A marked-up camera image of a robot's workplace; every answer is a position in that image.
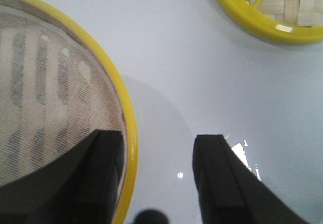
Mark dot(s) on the bamboo steamer basket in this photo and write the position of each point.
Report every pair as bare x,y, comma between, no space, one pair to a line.
58,19

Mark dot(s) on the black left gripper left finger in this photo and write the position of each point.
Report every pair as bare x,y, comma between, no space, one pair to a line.
81,186

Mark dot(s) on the yellow bamboo steamer lid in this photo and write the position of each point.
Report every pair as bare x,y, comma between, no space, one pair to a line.
293,22

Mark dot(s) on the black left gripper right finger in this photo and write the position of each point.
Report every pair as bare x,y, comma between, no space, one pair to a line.
268,189

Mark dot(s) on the white steamer cloth liner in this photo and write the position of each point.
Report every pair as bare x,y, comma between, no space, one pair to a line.
53,94

